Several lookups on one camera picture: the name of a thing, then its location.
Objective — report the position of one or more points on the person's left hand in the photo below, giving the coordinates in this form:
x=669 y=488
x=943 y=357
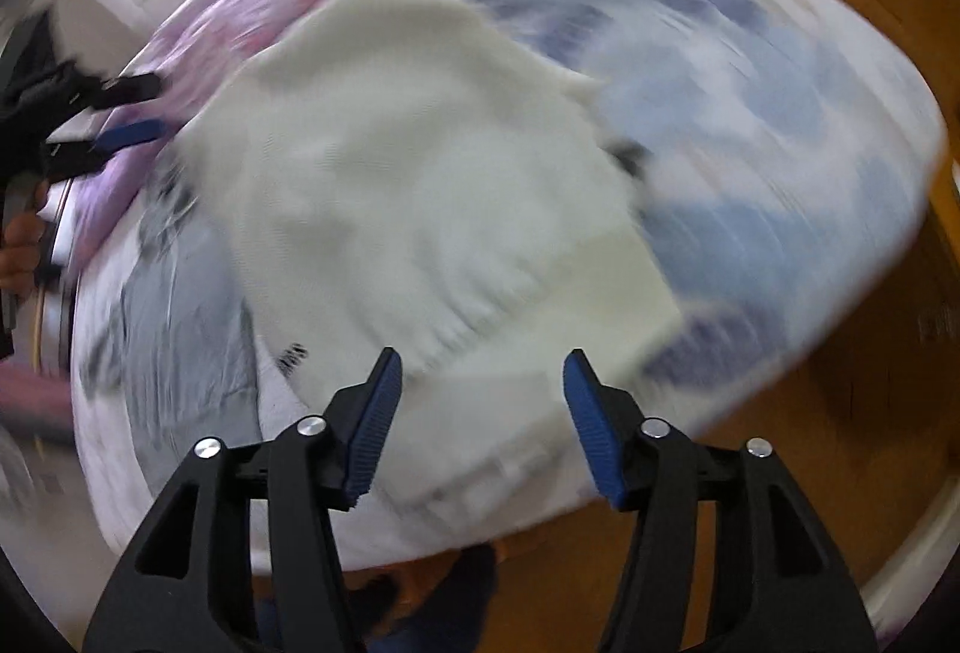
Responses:
x=22 y=256

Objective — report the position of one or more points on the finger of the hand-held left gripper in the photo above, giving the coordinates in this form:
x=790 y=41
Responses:
x=131 y=136
x=135 y=87

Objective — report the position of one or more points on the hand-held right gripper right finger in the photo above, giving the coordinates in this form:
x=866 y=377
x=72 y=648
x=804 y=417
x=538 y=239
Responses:
x=596 y=432

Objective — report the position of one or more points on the grey garment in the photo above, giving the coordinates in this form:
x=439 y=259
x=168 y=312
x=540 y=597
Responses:
x=180 y=338

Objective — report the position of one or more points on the purple floral quilt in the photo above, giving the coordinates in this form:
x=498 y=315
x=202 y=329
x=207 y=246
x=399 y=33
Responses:
x=247 y=1

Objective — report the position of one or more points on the person's leg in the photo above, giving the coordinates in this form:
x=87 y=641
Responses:
x=450 y=612

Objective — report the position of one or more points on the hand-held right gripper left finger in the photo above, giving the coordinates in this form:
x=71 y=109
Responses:
x=371 y=428

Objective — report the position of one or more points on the white snap-button jacket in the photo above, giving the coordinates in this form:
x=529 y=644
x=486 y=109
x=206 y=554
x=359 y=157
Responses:
x=420 y=173

